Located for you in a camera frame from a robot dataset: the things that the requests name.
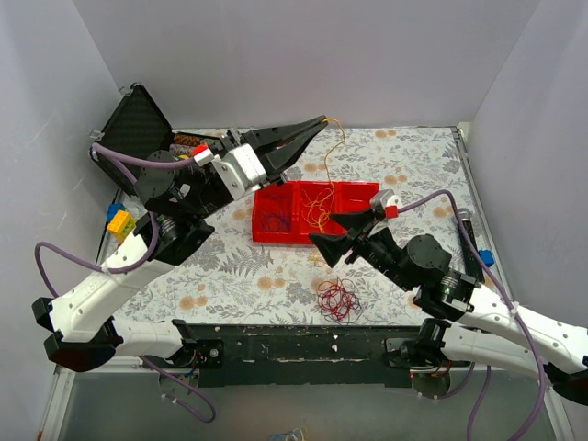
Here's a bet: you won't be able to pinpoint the black handheld microphone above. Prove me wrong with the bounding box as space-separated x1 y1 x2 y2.
457 209 485 284

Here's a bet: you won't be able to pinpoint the yellow wire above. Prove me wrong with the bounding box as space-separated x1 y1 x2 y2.
300 192 339 233
321 117 348 194

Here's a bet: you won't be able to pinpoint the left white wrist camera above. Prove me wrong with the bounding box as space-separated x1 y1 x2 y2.
192 143 267 200

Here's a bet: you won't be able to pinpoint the small blue block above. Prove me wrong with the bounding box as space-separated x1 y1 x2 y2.
478 249 495 267

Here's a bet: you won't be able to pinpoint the purple wire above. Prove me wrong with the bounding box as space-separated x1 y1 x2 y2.
259 195 293 233

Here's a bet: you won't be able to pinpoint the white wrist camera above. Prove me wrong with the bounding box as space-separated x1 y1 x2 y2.
192 143 267 200
369 189 403 236

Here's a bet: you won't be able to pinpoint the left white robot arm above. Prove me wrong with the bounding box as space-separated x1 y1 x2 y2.
32 116 328 372

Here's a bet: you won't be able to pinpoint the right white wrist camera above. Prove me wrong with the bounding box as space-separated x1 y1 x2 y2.
369 189 403 236

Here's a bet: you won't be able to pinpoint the yellow green toy bricks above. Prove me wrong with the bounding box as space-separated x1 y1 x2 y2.
107 209 136 244

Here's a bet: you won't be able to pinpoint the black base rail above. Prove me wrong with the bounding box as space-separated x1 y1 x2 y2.
141 323 472 390

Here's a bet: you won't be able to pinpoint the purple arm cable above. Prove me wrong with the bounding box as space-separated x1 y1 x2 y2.
34 141 217 423
397 189 548 441

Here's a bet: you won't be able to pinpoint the black poker chip case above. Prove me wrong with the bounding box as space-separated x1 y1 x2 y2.
90 83 231 218

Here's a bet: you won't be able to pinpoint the red three-compartment tray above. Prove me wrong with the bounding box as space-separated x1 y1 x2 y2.
252 180 379 244

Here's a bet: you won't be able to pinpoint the coloured wire bundle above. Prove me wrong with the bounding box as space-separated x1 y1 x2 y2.
316 275 364 325

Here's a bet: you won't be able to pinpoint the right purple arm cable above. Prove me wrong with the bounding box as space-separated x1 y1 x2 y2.
397 189 548 441

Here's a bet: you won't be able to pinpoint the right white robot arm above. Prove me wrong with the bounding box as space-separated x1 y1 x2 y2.
309 209 587 405

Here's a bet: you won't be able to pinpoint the floral patterned table mat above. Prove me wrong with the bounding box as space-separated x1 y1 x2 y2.
118 126 478 325

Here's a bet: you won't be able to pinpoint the blue toy brick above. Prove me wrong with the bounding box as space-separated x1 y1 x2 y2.
107 203 126 223

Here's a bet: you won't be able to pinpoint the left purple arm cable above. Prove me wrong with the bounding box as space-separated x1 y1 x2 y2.
34 141 217 423

